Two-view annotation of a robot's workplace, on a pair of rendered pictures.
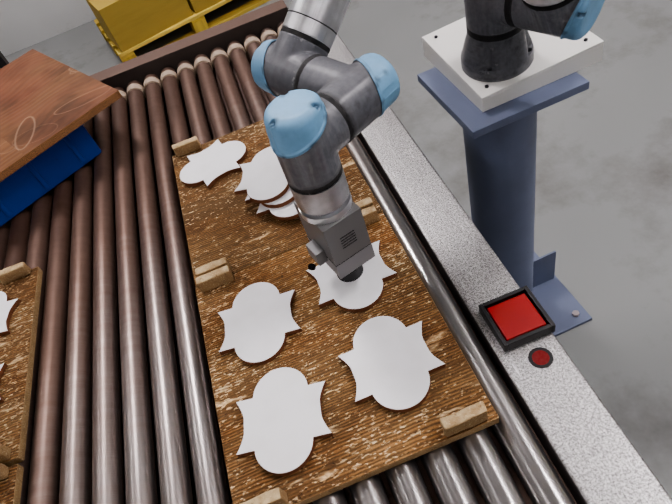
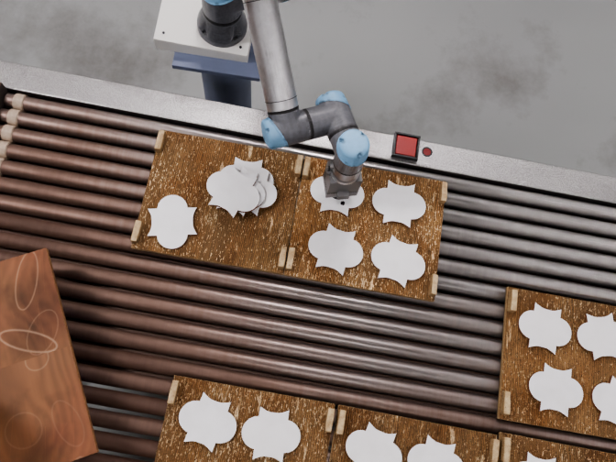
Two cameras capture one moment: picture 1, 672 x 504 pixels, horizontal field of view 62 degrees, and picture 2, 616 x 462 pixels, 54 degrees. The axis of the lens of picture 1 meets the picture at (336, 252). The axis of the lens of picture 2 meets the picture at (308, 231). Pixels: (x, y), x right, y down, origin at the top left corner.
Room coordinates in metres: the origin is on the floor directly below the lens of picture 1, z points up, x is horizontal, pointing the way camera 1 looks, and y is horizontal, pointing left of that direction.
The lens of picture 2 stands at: (0.67, 0.62, 2.52)
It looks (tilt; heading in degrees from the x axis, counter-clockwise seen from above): 72 degrees down; 267
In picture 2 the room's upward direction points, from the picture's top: 15 degrees clockwise
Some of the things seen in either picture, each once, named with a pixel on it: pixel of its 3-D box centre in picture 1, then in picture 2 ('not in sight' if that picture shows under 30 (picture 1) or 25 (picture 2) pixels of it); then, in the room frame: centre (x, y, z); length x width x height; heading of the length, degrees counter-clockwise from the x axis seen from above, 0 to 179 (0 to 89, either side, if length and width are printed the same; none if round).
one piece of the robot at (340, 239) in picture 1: (326, 229); (342, 181); (0.58, 0.00, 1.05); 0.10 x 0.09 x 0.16; 108
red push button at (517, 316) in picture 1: (515, 318); (405, 147); (0.41, -0.20, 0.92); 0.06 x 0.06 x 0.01; 2
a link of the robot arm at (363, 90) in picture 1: (347, 94); (330, 117); (0.65, -0.09, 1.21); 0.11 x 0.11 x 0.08; 31
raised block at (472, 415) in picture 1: (464, 419); (443, 192); (0.29, -0.07, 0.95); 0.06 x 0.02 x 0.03; 92
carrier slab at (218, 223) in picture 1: (265, 183); (220, 201); (0.89, 0.08, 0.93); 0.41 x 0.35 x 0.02; 2
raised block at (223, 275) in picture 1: (214, 278); (290, 258); (0.67, 0.21, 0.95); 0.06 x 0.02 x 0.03; 92
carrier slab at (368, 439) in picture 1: (323, 345); (367, 227); (0.48, 0.07, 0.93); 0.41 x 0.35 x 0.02; 2
